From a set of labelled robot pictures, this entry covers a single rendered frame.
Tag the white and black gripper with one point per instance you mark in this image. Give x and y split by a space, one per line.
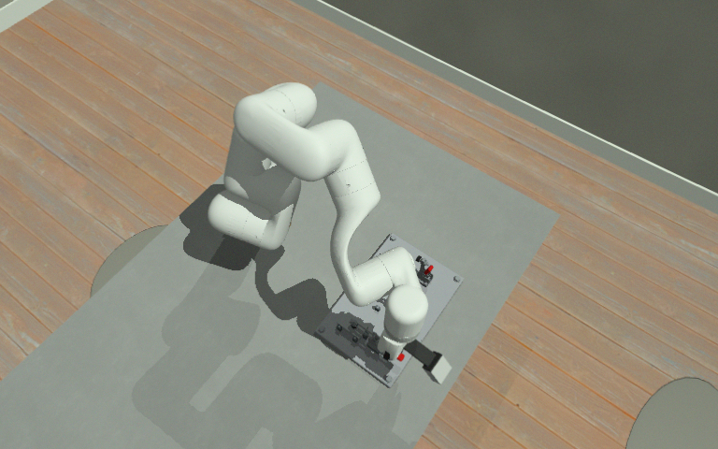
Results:
391 347

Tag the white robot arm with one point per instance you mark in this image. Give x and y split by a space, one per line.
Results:
260 198

